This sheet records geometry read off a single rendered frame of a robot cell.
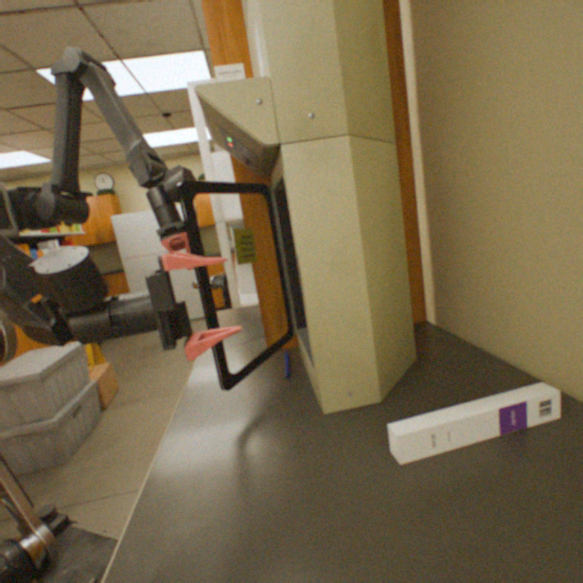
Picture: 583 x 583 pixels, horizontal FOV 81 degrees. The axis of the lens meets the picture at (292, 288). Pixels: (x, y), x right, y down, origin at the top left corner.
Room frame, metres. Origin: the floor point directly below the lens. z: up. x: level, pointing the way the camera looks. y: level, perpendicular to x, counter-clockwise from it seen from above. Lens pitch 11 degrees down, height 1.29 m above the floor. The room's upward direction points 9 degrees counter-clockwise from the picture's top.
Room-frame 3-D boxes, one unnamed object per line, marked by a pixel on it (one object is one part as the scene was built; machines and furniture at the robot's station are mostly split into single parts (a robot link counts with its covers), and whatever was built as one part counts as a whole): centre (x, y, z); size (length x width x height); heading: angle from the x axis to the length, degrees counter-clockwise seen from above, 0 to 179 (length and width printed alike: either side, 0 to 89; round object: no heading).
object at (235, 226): (0.74, 0.09, 1.19); 0.30 x 0.01 x 0.40; 152
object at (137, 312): (0.45, 0.20, 1.20); 0.07 x 0.07 x 0.10; 5
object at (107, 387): (2.83, 1.90, 0.14); 0.41 x 0.32 x 0.28; 11
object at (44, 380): (2.23, 1.81, 0.49); 0.60 x 0.42 x 0.33; 5
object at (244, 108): (0.72, 0.05, 1.46); 0.32 x 0.12 x 0.10; 5
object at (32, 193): (1.04, 0.68, 1.45); 0.09 x 0.08 x 0.12; 157
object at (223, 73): (0.67, 0.05, 1.54); 0.05 x 0.05 x 0.06; 6
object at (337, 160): (0.73, -0.13, 1.33); 0.32 x 0.25 x 0.77; 5
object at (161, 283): (0.45, 0.13, 1.24); 0.09 x 0.07 x 0.07; 95
